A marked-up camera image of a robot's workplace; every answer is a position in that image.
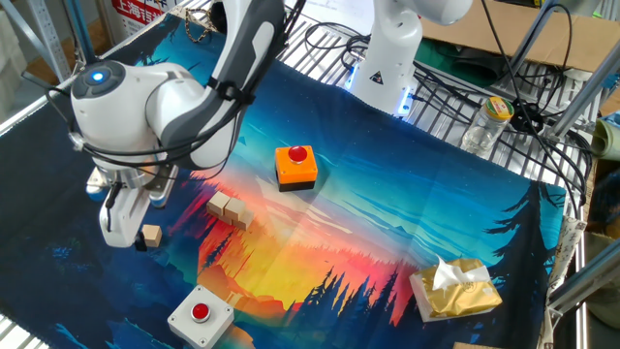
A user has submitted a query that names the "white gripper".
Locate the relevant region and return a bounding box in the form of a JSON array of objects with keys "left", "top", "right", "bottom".
[{"left": 99, "top": 186, "right": 152, "bottom": 252}]

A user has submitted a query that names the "white box with red button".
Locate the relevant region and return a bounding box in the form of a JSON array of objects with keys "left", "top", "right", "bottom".
[{"left": 167, "top": 284, "right": 235, "bottom": 349}]

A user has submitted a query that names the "orange box with red button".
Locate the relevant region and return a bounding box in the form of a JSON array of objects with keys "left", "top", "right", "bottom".
[{"left": 274, "top": 143, "right": 320, "bottom": 193}]

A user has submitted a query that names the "white box with red print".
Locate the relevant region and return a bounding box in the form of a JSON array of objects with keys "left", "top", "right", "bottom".
[{"left": 111, "top": 0, "right": 169, "bottom": 39}]

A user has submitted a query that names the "black fluffy duster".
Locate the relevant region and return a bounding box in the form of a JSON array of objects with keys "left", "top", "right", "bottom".
[{"left": 210, "top": 0, "right": 229, "bottom": 34}]

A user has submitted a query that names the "colourful forest print cloth mat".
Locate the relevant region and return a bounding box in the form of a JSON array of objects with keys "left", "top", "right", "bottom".
[{"left": 0, "top": 13, "right": 568, "bottom": 349}]

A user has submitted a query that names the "white printed paper sheet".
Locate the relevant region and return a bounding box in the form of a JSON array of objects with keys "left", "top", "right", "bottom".
[{"left": 290, "top": 0, "right": 375, "bottom": 36}]

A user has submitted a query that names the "gold tissue pack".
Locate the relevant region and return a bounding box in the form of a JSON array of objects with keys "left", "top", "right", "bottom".
[{"left": 409, "top": 255, "right": 504, "bottom": 324}]

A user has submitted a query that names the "dark green board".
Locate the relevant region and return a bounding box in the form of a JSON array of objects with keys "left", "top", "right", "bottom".
[{"left": 415, "top": 38, "right": 508, "bottom": 89}]

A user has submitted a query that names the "clear jar with yellow lid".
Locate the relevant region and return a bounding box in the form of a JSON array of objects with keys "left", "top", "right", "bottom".
[{"left": 459, "top": 95, "right": 515, "bottom": 157}]

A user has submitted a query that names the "black power adapter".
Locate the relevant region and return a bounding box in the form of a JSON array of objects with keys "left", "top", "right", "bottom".
[{"left": 509, "top": 98, "right": 544, "bottom": 136}]

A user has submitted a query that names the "white patterned cloth strip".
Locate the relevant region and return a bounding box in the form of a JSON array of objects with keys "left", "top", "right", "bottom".
[{"left": 536, "top": 215, "right": 588, "bottom": 349}]

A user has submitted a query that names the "aluminium profile bar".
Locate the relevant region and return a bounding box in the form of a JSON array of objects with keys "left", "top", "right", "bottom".
[
  {"left": 549, "top": 41, "right": 620, "bottom": 140},
  {"left": 498, "top": 0, "right": 566, "bottom": 93},
  {"left": 546, "top": 239, "right": 620, "bottom": 316}
]

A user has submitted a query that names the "pale green roll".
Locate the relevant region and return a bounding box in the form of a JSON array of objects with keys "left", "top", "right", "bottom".
[{"left": 589, "top": 111, "right": 620, "bottom": 162}]

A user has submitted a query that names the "flat brown cardboard sheet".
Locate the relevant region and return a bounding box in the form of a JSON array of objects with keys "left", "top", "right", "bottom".
[{"left": 420, "top": 0, "right": 620, "bottom": 74}]

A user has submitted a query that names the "silver camera box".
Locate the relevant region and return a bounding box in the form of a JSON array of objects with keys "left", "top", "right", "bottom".
[{"left": 85, "top": 164, "right": 179, "bottom": 209}]

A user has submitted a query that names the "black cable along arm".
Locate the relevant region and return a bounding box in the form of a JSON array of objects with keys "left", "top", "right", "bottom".
[{"left": 21, "top": 0, "right": 309, "bottom": 234}]

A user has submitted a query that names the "blue metal post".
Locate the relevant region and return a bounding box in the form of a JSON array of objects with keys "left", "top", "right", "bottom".
[{"left": 65, "top": 0, "right": 98, "bottom": 67}]

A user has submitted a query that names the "grey perforated shelf frame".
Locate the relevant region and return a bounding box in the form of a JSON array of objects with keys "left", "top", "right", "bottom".
[{"left": 0, "top": 0, "right": 74, "bottom": 83}]

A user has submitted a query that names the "brass chain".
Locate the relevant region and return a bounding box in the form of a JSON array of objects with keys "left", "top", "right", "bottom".
[{"left": 183, "top": 7, "right": 218, "bottom": 44}]

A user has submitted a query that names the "thin black cable loop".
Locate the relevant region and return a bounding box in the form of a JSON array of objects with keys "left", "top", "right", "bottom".
[{"left": 302, "top": 21, "right": 373, "bottom": 74}]

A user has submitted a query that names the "black cable bundle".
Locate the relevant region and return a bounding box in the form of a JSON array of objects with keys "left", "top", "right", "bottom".
[{"left": 411, "top": 0, "right": 596, "bottom": 207}]

